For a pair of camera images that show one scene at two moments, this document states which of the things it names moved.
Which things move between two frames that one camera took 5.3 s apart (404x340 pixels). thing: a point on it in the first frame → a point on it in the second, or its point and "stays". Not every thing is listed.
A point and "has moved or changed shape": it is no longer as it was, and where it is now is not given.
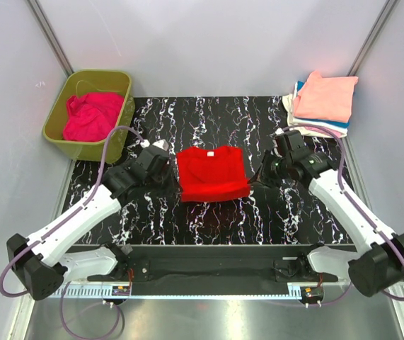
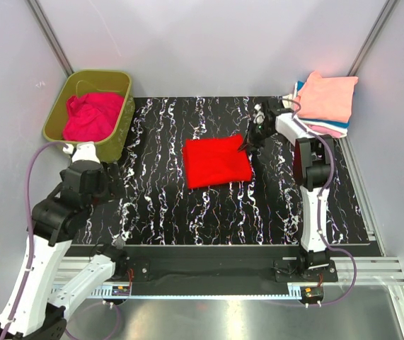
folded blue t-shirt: (338, 123) stays
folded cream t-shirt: (288, 101) stays
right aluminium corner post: (370, 39) stays
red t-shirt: (211, 173) has moved or changed shape
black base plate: (198, 270) stays
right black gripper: (261, 174) → (250, 139)
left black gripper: (173, 185) → (117, 180)
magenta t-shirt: (92, 116) stays
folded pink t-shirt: (316, 129) stays
